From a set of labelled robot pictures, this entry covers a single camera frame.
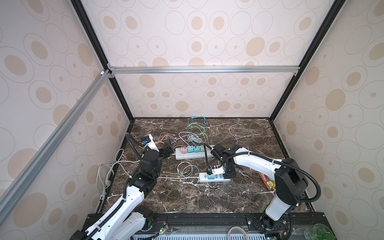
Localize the horizontal aluminium rail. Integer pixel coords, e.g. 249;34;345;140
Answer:
102;66;300;75

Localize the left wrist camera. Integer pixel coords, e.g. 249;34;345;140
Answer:
141;134;159;152

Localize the white power strip cord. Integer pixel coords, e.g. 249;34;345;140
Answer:
95;148;201;202

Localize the clear cup with green leaves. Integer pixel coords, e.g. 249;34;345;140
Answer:
304;224;337;240

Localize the lilac usb cable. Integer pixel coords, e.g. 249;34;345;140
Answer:
178;131;204;145

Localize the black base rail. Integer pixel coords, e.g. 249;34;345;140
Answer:
129;212;336;240

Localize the long white colourful power strip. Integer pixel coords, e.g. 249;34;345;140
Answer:
175;147;213;161

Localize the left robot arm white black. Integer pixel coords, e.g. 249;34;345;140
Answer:
70;133;174;240

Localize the white usb cable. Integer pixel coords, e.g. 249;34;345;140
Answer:
176;161;201;178

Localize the teal charger plug front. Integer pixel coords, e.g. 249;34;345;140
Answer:
187;146;195;153

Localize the teal usb cable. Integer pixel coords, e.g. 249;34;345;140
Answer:
190;116;209;126

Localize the colourful candy bag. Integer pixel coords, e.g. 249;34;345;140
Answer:
259;173;276;191

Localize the diagonal aluminium rail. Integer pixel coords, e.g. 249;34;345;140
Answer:
1;69;112;225

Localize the green usb cable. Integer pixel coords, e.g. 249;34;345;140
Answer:
184;117;210;145

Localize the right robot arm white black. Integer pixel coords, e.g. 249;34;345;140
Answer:
203;143;322;229

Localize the short white blue power strip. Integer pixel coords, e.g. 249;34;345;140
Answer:
199;173;231;183

